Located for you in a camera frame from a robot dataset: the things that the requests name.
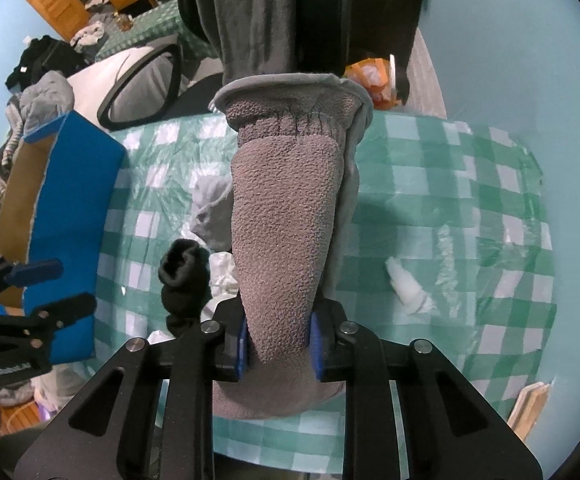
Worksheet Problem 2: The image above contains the orange snack bag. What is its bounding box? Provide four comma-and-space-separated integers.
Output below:
344, 55, 405, 110

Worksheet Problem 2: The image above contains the green checkered tablecloth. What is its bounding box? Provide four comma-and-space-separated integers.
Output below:
91, 109, 559, 476

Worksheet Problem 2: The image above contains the blue cardboard box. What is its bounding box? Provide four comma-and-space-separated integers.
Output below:
0, 109, 128, 366

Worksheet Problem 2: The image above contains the dark grey striped-cuff garment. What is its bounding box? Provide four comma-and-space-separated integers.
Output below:
194, 0, 351, 84

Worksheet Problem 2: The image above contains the grey quilted jacket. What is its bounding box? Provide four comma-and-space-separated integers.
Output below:
19, 70, 75, 136

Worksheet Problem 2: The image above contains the black clothes pile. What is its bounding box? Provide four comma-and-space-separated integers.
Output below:
5, 35, 89, 90

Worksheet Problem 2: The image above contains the black sock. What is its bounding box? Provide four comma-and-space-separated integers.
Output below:
157, 238, 211, 338

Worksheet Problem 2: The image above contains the black hanging coat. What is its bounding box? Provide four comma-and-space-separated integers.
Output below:
347, 0, 423, 102

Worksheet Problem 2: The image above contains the brown fuzzy sock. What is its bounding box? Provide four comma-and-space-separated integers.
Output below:
213, 74, 373, 420

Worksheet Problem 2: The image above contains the black office chair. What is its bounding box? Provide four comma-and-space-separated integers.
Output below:
97, 0, 351, 130

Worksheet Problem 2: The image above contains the far green checkered table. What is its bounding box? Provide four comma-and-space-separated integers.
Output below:
95, 0, 217, 61

